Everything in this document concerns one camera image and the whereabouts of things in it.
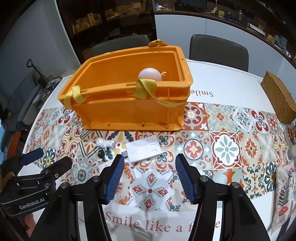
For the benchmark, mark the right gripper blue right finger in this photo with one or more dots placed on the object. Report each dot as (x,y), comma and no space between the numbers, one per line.
(187,178)

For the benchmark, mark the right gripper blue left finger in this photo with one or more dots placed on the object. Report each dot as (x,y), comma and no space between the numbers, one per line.
(112,178)

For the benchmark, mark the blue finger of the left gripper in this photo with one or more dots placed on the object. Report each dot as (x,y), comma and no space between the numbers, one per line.
(58,169)
(32,156)

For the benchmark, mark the white robot figurine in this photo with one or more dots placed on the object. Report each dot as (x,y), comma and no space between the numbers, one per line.
(105,144)

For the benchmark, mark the large white adapter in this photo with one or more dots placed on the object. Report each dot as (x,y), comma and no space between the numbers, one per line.
(142,149)

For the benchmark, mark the pink round gadget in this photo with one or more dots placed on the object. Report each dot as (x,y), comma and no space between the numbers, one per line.
(151,73)

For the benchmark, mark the person left hand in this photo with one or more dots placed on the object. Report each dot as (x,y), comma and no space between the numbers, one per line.
(30,224)

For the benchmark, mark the patterned tile table runner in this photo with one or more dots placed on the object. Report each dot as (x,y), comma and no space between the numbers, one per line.
(226,143)

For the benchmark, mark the orange plastic crate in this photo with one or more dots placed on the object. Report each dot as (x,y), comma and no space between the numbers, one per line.
(107,94)

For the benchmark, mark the floral cloth napkin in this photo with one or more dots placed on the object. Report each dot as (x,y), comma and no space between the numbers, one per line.
(285,195)

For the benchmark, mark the white cup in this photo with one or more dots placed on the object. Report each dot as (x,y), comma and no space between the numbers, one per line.
(291,153)

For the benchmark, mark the woven wicker box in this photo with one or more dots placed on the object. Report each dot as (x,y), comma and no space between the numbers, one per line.
(280,98)

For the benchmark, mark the right grey chair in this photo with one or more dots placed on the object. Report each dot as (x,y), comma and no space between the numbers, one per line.
(219,51)

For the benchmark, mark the grey chair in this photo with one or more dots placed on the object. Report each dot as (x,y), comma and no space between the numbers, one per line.
(120,44)
(219,51)

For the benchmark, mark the left grey chair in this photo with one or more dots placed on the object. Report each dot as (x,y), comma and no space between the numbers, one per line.
(120,44)

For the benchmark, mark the dark wooden shelf unit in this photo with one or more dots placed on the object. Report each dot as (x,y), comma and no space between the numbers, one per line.
(88,23)

